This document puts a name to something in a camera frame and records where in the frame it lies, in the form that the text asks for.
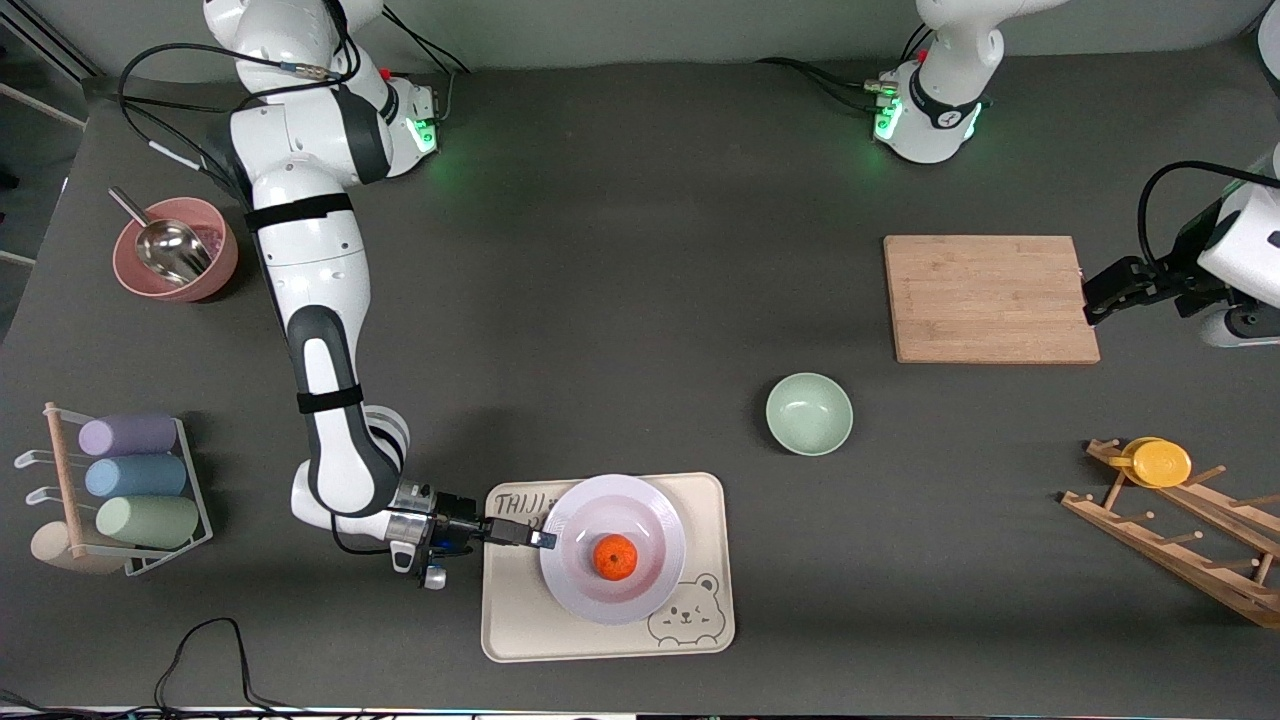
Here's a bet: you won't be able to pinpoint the black aluminium frame bar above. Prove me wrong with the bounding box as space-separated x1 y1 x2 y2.
0 15 103 79

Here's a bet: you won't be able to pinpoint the wooden peg drying rack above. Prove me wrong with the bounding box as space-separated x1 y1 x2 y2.
1060 438 1280 630

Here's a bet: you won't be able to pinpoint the black floor cable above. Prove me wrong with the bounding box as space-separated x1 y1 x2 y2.
152 617 301 713

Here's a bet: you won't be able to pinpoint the beige cup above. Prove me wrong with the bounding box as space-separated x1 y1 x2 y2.
30 522 126 576

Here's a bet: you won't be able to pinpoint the purple cup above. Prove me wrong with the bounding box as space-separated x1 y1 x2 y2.
78 413 179 458

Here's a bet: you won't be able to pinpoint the blue cup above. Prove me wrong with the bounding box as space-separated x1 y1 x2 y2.
84 455 188 499

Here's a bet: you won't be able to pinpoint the pale green bowl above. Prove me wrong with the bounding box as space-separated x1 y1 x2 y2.
765 372 855 458

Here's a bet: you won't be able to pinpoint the cream bear print tray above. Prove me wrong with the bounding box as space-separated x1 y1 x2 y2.
481 472 736 664

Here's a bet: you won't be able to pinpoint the black left base cables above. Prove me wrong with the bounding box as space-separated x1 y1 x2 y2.
755 20 936 113

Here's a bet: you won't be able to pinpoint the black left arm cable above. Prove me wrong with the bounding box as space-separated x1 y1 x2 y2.
1140 162 1280 271

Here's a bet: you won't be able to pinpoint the wooden cutting board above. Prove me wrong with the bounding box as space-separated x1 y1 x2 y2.
883 235 1102 365

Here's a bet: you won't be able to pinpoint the black base cables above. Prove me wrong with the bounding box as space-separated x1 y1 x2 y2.
755 20 936 113
375 5 473 129

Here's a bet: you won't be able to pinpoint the wooden rack handle rod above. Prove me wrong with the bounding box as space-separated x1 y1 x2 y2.
44 402 87 559

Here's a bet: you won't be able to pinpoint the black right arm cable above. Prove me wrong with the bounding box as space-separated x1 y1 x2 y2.
118 42 353 201

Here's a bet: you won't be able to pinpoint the orange fruit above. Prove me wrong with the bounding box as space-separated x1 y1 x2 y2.
593 534 639 581

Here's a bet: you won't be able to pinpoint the pink bowl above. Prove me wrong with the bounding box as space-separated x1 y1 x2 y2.
111 196 240 303

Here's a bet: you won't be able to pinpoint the white round plate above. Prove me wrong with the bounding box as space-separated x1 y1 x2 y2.
539 473 689 626

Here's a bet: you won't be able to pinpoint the dark grey table mat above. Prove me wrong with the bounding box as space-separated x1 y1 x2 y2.
0 40 1280 713

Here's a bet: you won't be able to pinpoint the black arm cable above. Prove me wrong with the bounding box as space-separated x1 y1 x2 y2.
1140 162 1280 271
118 42 353 201

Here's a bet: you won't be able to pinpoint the black right base cables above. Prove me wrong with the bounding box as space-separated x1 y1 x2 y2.
375 5 473 129

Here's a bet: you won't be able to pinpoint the yellow cup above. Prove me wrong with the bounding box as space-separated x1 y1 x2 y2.
1108 437 1193 489

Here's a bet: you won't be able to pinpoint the thin pale rod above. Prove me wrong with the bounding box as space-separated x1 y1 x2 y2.
0 82 89 129

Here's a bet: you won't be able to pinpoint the white wire cup rack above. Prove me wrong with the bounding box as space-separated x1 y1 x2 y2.
14 405 214 578

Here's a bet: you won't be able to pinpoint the metal scoop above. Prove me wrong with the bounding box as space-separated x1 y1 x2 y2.
108 186 213 286

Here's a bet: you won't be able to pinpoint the green cup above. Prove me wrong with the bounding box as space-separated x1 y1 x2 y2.
95 495 200 550

